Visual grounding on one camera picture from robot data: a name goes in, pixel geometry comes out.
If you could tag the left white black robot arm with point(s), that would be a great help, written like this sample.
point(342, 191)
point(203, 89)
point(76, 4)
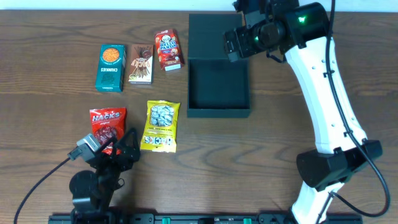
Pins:
point(93, 190)

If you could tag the black gift box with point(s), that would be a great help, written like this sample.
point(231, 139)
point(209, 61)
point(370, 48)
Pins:
point(217, 88)

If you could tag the red Hello Panda box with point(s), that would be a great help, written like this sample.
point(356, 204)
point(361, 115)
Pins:
point(168, 50)

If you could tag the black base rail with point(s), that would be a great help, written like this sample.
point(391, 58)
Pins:
point(147, 218)

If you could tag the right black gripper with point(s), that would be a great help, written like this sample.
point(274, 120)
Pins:
point(232, 44)

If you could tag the yellow Hacks candy bag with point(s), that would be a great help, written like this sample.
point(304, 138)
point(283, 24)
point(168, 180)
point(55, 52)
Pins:
point(160, 131)

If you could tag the teal Chunkies cookie box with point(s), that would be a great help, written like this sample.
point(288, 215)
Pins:
point(111, 68)

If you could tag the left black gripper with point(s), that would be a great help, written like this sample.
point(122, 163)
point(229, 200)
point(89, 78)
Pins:
point(115, 157)

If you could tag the red Hacks candy bag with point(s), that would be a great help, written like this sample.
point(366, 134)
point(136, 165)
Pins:
point(107, 123)

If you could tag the brown Pocky box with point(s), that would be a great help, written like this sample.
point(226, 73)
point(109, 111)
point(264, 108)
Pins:
point(141, 66)

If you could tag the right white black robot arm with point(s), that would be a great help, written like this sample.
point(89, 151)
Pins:
point(303, 35)

